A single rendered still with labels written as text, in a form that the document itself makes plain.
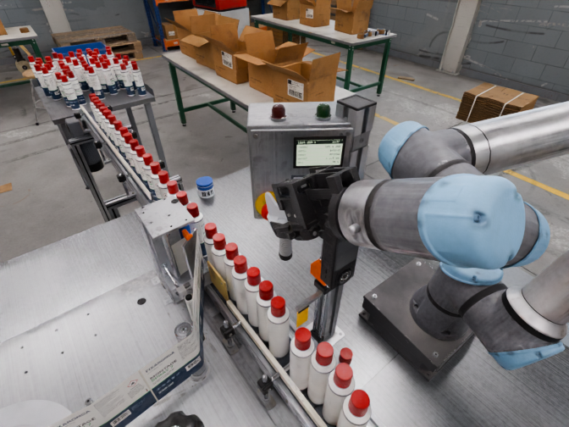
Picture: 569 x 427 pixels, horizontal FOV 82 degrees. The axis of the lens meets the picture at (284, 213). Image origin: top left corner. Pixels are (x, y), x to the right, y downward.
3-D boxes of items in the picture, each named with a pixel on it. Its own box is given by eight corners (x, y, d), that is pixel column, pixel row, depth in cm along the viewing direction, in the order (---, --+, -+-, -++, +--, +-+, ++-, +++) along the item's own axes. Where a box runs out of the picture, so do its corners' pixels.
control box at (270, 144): (254, 191, 69) (248, 102, 57) (334, 188, 70) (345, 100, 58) (253, 222, 61) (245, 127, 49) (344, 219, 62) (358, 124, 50)
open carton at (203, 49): (183, 64, 312) (174, 19, 288) (222, 56, 334) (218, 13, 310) (203, 74, 290) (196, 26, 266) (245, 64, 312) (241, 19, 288)
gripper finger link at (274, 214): (262, 188, 55) (292, 187, 47) (273, 220, 56) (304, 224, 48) (245, 195, 53) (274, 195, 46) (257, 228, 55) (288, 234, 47)
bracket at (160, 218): (135, 212, 87) (134, 208, 87) (174, 196, 92) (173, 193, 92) (153, 240, 79) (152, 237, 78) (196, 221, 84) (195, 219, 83)
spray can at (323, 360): (302, 396, 76) (306, 352, 63) (314, 377, 79) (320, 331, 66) (322, 410, 74) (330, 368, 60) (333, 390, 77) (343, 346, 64)
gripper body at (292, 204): (308, 167, 48) (370, 160, 38) (324, 220, 51) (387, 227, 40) (267, 185, 45) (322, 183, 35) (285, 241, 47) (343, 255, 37)
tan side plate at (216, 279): (211, 280, 100) (207, 261, 94) (212, 280, 100) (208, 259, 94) (228, 302, 94) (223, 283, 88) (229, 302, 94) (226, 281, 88)
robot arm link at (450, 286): (455, 268, 87) (478, 234, 78) (494, 312, 78) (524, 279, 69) (417, 280, 84) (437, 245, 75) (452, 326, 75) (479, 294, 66)
